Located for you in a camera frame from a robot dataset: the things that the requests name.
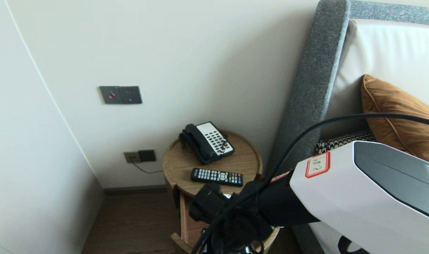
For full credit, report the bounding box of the black remote control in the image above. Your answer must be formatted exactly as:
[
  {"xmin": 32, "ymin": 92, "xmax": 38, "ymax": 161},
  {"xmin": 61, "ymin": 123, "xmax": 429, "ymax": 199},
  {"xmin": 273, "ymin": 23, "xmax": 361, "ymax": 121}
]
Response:
[{"xmin": 191, "ymin": 168, "xmax": 244, "ymax": 187}]

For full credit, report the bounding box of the white bed sheet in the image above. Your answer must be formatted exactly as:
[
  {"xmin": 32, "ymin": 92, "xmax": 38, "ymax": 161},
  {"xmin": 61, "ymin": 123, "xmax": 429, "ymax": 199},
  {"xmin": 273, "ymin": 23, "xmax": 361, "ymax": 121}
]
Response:
[{"xmin": 308, "ymin": 222, "xmax": 370, "ymax": 254}]

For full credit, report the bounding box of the black and white telephone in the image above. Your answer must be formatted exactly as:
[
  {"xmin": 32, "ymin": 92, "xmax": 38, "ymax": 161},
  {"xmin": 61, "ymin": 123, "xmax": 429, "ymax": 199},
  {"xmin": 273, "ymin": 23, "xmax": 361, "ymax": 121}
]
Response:
[{"xmin": 181, "ymin": 121, "xmax": 235, "ymax": 165}]

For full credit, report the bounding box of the red bordered white label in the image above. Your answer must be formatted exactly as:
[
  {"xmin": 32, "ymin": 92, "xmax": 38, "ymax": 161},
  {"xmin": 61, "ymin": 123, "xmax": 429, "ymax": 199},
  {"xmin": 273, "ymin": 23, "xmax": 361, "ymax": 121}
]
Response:
[{"xmin": 305, "ymin": 152, "xmax": 331, "ymax": 179}]

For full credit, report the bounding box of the black telephone handset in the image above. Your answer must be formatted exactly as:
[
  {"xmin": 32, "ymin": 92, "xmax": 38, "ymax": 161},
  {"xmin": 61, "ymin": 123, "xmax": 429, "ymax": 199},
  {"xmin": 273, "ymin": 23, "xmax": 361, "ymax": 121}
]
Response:
[{"xmin": 184, "ymin": 123, "xmax": 218, "ymax": 161}]

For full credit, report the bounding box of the brown skirting board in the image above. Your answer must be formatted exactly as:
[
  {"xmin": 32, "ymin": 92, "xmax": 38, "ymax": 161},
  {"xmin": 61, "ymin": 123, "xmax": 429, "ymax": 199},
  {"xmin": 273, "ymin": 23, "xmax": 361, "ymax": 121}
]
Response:
[{"xmin": 103, "ymin": 185, "xmax": 167, "ymax": 196}]

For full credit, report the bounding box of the dark grey power socket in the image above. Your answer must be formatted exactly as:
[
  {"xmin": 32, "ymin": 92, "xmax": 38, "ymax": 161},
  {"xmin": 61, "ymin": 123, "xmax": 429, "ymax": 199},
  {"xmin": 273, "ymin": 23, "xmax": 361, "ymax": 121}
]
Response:
[{"xmin": 138, "ymin": 150, "xmax": 157, "ymax": 162}]

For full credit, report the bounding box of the black white houndstooth pillow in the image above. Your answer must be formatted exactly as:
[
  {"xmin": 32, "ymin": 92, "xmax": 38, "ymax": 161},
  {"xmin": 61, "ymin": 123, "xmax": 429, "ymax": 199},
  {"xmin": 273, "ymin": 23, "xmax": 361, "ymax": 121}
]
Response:
[{"xmin": 316, "ymin": 130, "xmax": 377, "ymax": 155}]

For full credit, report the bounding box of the brown velvet pillow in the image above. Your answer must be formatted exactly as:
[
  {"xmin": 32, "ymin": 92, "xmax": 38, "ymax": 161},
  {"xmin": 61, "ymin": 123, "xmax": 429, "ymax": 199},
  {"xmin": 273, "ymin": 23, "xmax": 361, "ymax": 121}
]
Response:
[{"xmin": 361, "ymin": 74, "xmax": 429, "ymax": 166}]

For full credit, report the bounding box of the white padded headboard cushion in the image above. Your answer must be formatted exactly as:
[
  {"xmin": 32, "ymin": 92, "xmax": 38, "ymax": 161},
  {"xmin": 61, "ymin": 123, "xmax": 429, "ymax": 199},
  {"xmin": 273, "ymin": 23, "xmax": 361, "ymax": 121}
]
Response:
[{"xmin": 322, "ymin": 19, "xmax": 429, "ymax": 140}]

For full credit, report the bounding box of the thin black wall cable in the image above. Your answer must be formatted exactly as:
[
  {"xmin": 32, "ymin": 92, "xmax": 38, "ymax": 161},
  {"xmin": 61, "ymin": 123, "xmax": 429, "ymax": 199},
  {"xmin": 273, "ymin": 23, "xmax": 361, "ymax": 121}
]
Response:
[{"xmin": 131, "ymin": 161, "xmax": 164, "ymax": 175}]

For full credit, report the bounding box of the wall power outlet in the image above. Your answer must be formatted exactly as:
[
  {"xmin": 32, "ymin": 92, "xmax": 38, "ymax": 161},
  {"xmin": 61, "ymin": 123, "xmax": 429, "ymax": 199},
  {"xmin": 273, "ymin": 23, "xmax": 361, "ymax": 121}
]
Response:
[{"xmin": 124, "ymin": 151, "xmax": 141, "ymax": 164}]

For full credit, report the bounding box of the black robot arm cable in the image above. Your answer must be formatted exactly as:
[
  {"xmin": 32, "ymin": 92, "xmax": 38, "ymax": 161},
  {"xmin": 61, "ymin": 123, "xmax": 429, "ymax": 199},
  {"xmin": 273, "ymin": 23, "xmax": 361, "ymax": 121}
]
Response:
[{"xmin": 191, "ymin": 113, "xmax": 429, "ymax": 254}]

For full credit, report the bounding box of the grey wall outlet plate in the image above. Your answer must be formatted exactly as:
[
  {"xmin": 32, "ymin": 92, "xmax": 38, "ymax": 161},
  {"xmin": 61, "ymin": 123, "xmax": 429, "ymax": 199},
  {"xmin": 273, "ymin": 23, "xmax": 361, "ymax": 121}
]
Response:
[{"xmin": 121, "ymin": 86, "xmax": 143, "ymax": 104}]

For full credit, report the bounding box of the grey switch plate red button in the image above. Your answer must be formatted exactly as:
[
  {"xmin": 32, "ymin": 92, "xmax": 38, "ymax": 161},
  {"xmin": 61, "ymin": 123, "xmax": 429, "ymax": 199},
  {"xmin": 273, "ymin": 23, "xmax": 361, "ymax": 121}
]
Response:
[{"xmin": 100, "ymin": 86, "xmax": 123, "ymax": 104}]

